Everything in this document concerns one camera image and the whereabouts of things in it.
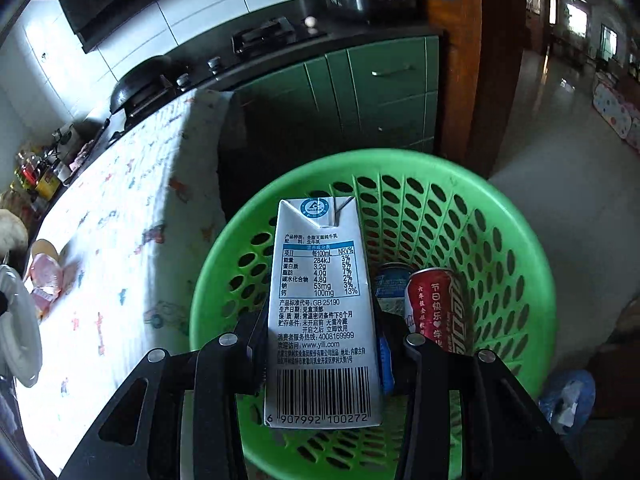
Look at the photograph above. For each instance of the white milk carton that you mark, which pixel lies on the white milk carton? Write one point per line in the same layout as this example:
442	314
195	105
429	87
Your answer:
320	310

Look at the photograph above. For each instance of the black gas stove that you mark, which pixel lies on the black gas stove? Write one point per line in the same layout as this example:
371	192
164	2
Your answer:
260	37

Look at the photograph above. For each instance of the red cap oil bottle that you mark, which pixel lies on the red cap oil bottle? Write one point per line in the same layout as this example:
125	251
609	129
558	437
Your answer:
26	170

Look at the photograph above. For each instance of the blue plastic bag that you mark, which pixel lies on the blue plastic bag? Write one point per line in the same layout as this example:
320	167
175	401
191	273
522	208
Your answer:
570	400

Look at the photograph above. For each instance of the green plastic basket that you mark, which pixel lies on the green plastic basket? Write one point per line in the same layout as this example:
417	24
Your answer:
450	180

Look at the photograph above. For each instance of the red soda can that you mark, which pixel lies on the red soda can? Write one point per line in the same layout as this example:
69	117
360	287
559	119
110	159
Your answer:
440	310

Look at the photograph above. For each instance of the pink cloth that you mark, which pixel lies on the pink cloth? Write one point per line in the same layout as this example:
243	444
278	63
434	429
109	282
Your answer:
80	157

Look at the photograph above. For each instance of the black range hood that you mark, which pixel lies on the black range hood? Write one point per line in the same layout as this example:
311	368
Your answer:
125	10

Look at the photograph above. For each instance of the green kitchen cabinet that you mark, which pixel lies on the green kitchen cabinet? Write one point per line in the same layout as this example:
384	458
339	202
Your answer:
375	100

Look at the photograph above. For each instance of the printed white tablecloth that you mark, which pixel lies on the printed white tablecloth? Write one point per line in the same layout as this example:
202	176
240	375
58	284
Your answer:
125	260

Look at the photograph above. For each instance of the black wok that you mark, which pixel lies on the black wok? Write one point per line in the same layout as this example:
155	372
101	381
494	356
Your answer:
140	80

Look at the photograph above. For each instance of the white egg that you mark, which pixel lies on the white egg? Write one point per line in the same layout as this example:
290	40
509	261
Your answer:
311	22

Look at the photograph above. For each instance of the white plastic lid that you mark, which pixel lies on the white plastic lid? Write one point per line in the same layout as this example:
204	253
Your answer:
20	330

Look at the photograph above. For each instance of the wooden door frame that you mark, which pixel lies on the wooden door frame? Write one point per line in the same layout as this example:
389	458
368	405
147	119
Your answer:
470	60

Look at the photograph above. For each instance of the crushed blue and white can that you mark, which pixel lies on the crushed blue and white can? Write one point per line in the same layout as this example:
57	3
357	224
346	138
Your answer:
392	285

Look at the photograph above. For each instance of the round wooden chopping block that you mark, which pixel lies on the round wooden chopping block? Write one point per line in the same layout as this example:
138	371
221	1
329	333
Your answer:
10	230

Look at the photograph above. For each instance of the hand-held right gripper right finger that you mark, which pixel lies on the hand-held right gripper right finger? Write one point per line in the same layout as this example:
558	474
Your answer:
385	367

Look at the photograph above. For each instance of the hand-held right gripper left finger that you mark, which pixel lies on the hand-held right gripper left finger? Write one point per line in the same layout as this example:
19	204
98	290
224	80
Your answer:
255	355

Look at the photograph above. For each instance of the polka dot play fence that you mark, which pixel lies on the polka dot play fence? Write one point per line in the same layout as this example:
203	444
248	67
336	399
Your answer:
617	110

